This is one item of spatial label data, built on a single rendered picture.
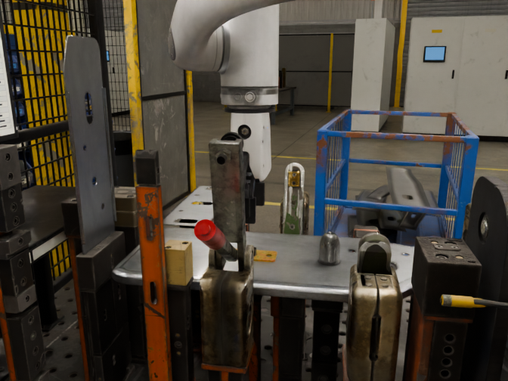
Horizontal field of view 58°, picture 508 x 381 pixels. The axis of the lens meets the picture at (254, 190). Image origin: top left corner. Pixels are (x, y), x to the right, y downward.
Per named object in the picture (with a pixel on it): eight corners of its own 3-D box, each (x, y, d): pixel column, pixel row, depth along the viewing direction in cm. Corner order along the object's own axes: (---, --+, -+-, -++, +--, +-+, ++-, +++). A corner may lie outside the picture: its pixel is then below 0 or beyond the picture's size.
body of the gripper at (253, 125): (270, 103, 62) (270, 184, 65) (278, 99, 72) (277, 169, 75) (216, 103, 63) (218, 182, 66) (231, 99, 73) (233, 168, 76)
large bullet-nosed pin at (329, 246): (339, 267, 74) (340, 228, 72) (339, 275, 71) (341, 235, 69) (318, 265, 74) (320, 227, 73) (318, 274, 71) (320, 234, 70)
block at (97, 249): (135, 370, 93) (124, 230, 85) (108, 413, 82) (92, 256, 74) (122, 368, 94) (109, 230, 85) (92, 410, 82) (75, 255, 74)
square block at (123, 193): (159, 342, 102) (150, 186, 92) (146, 364, 95) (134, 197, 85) (126, 339, 103) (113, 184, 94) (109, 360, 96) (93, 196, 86)
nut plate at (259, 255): (277, 252, 75) (277, 246, 75) (274, 262, 72) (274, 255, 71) (227, 249, 77) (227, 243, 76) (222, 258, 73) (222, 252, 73)
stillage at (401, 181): (338, 224, 382) (345, 108, 357) (441, 234, 359) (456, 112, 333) (311, 289, 272) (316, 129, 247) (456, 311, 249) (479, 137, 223)
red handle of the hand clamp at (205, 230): (249, 249, 60) (225, 218, 45) (247, 265, 59) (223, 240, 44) (218, 246, 61) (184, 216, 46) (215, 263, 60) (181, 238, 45)
